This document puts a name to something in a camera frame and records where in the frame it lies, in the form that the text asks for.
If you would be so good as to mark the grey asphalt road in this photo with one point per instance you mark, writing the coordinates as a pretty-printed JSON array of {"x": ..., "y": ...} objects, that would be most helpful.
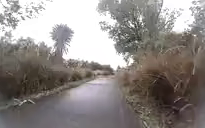
[{"x": 90, "y": 106}]

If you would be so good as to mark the palm tree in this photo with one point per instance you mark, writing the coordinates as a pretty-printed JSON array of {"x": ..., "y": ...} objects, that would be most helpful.
[{"x": 61, "y": 39}]

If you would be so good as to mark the tall green tree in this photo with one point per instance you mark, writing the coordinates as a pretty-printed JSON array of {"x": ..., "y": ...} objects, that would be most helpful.
[{"x": 138, "y": 25}]

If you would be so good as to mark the leaf-strewn dirt verge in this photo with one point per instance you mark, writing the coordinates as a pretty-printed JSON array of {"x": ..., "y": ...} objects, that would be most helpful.
[{"x": 140, "y": 108}]

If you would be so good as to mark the dry brown reed thicket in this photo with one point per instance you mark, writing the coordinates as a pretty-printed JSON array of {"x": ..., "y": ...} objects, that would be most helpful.
[
  {"x": 30, "y": 75},
  {"x": 170, "y": 76}
]

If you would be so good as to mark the pale stony road verge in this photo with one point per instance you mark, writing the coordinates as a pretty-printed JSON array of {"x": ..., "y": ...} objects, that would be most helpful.
[{"x": 40, "y": 95}]

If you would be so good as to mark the leafy tree branches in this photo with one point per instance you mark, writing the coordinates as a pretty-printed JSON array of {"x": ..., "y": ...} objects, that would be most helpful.
[{"x": 10, "y": 13}]

